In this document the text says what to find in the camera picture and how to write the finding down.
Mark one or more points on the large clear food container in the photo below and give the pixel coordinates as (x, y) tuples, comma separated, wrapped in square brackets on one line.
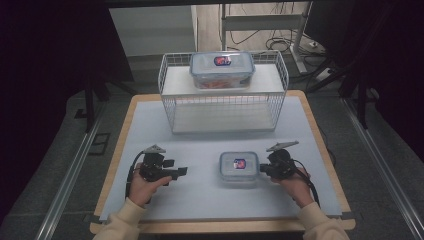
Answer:
[(221, 71)]

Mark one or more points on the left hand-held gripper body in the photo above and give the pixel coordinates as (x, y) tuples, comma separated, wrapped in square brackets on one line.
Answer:
[(151, 170)]

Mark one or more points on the light blue table mat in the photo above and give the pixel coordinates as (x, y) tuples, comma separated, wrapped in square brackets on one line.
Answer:
[(206, 200)]

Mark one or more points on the person's right hand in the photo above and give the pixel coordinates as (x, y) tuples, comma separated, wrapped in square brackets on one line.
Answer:
[(300, 188)]

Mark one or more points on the metal floor rail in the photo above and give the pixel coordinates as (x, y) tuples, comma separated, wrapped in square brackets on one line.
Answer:
[(66, 180), (383, 166)]

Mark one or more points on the white power strip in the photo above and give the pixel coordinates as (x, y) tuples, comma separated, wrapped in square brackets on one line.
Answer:
[(324, 74)]

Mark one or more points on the white cabinet panel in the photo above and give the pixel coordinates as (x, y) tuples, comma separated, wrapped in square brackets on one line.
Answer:
[(153, 30)]

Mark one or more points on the small clear food container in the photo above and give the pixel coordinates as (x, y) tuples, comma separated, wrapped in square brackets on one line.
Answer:
[(238, 173)]

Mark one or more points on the dark curtain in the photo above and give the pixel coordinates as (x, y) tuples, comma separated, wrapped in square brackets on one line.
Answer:
[(393, 66), (43, 66)]

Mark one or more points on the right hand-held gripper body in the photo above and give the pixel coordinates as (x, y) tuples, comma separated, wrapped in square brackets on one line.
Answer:
[(281, 165)]

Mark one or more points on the person's left hand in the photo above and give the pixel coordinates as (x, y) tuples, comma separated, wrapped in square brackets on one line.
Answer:
[(143, 190)]

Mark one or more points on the black floor bracket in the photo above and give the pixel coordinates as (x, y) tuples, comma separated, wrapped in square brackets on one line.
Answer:
[(100, 143)]

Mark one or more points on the white metal desk frame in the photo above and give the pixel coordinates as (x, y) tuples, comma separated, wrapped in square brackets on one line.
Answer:
[(263, 21)]

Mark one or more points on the black metal stand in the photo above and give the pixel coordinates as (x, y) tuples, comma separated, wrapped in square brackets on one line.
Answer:
[(89, 106), (361, 106)]

